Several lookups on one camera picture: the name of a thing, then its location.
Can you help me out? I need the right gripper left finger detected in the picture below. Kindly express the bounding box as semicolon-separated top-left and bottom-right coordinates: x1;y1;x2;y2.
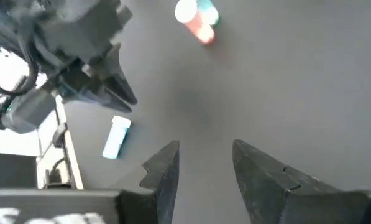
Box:
120;139;180;224

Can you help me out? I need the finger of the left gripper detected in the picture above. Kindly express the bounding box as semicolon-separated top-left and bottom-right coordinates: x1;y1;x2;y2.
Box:
106;43;139;106
90;81;132;112

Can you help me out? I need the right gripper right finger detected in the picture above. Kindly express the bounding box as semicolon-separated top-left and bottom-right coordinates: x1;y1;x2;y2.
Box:
231;139;371;224

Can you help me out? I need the blue medicine bottle white cap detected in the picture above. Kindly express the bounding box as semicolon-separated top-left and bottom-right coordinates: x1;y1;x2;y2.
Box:
102;115;132;161

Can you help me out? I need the teal medicine bottle white cap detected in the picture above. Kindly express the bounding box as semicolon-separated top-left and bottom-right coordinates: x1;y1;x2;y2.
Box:
197;0;219;26

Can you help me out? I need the narrow wooden edge strip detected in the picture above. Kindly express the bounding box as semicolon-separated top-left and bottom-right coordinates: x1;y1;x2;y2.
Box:
35;95;84;190

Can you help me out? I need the black camera cable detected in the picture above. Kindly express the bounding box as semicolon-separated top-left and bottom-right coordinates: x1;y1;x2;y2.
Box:
0;30;39;97

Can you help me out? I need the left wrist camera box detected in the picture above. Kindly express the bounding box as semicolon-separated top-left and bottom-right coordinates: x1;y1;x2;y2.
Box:
1;88;57;134

